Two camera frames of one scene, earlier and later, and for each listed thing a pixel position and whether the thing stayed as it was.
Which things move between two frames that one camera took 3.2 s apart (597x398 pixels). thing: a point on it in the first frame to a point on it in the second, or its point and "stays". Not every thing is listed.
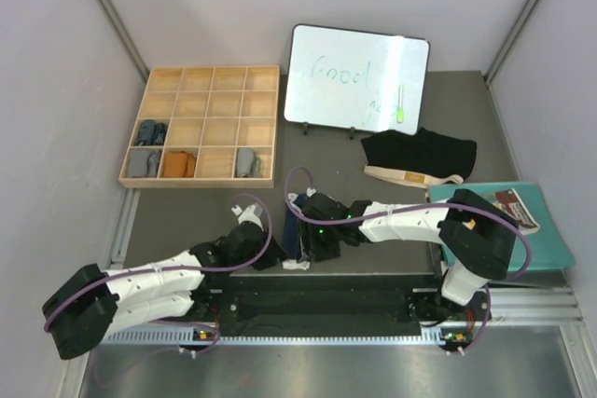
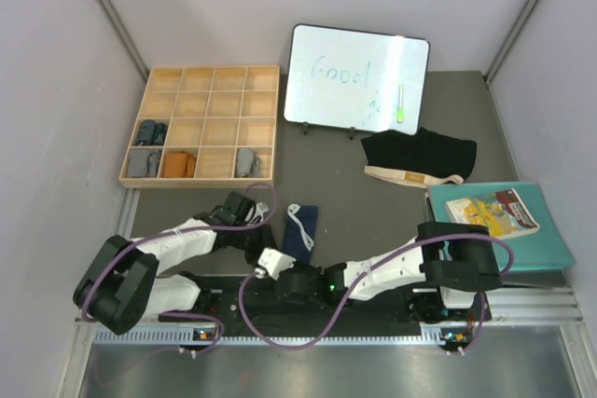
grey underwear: x=248 y=163 stays
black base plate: x=338 y=302 stays
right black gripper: x=312 y=247 to x=298 y=266
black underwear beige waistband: x=425 y=159 stays
